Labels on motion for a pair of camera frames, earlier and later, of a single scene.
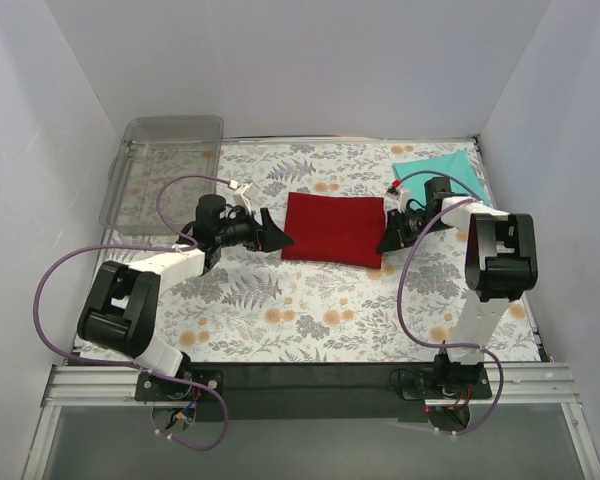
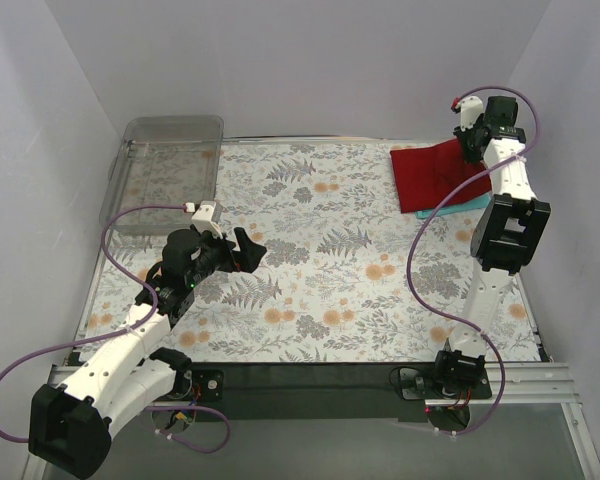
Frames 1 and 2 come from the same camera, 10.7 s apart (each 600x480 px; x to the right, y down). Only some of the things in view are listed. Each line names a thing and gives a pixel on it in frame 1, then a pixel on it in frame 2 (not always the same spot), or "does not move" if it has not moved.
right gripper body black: (400, 230) -> (469, 141)
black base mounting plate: (304, 391) does not move
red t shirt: (335, 229) -> (426, 174)
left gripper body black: (260, 230) -> (230, 254)
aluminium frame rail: (532, 384) does not move
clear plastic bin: (152, 150) does not move
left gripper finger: (270, 236) -> (251, 253)
